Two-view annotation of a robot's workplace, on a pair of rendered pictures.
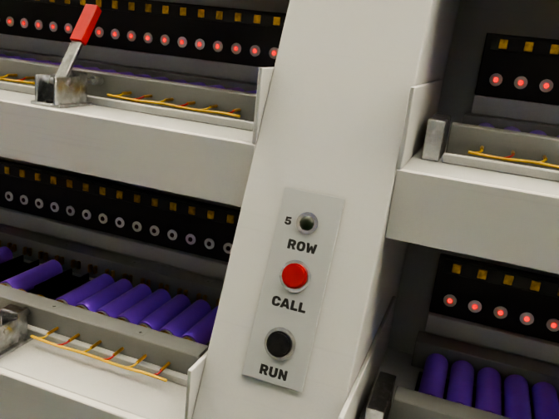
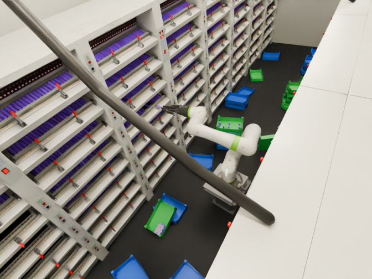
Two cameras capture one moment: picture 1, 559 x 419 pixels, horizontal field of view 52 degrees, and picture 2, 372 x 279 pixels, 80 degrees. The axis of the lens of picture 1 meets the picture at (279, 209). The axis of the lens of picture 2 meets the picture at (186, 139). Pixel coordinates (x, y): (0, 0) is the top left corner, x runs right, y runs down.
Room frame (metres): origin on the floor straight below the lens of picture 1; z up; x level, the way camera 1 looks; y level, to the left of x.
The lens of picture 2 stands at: (-0.37, 1.72, 2.17)
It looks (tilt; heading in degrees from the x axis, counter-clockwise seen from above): 45 degrees down; 292
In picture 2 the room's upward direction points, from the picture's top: 10 degrees counter-clockwise
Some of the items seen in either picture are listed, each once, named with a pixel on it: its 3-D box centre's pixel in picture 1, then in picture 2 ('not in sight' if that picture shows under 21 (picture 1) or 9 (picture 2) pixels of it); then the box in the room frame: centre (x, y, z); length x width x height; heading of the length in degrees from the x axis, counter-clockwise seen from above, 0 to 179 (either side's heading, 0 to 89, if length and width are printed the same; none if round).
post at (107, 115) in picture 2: not in sight; (118, 141); (0.68, 0.62, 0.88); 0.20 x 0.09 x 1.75; 162
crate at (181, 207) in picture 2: not in sight; (170, 207); (0.32, 0.74, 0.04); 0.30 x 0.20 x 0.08; 162
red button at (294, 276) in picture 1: (295, 276); not in sight; (0.37, -0.02, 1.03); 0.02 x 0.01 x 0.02; 72
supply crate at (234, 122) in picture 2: not in sight; (229, 124); (-0.17, -0.28, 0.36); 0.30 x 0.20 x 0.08; 1
